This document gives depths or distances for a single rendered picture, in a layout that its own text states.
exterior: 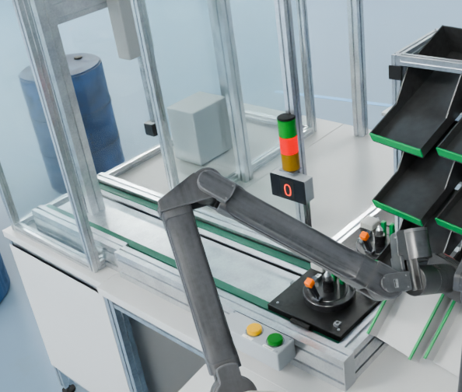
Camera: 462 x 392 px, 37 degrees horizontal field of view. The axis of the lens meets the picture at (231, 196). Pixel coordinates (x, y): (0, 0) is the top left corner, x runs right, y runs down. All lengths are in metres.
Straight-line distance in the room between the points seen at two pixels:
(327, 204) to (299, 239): 1.24
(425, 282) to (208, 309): 0.40
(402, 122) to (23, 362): 2.48
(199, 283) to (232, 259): 0.94
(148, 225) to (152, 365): 0.53
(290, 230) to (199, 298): 0.21
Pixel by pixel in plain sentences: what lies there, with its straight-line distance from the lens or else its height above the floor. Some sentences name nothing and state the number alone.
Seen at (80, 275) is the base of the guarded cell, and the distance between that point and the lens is 2.41.
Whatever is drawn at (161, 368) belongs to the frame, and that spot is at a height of 0.37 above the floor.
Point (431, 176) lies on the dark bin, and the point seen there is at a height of 1.40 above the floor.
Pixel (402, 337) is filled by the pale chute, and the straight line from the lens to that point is 1.71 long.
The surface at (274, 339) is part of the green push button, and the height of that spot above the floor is 0.97.
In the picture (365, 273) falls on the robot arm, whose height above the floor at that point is 1.38.
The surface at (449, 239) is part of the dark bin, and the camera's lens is 1.57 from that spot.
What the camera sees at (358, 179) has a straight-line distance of 2.67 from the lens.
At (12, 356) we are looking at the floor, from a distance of 3.58.
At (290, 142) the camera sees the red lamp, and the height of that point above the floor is 1.35.
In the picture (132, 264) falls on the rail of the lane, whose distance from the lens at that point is 2.20.
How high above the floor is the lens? 2.14
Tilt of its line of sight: 29 degrees down
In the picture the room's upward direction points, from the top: 9 degrees counter-clockwise
